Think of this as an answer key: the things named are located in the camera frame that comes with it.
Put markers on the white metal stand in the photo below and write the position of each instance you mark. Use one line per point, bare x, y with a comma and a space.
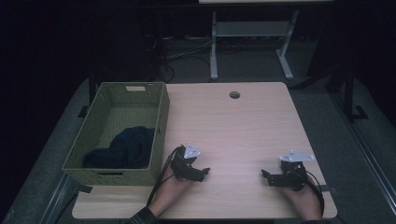
252, 28

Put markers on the dark blue cloth white print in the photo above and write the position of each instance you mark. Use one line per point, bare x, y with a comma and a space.
130, 149

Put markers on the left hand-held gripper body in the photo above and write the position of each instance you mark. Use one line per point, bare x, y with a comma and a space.
182, 165

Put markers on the black stand leg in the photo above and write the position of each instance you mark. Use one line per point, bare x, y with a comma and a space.
349, 93

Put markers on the green woven basket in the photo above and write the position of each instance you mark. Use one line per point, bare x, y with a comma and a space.
90, 130

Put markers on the person's left hand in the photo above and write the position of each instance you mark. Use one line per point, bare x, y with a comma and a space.
169, 194

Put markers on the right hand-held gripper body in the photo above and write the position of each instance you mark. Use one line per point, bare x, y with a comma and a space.
294, 175

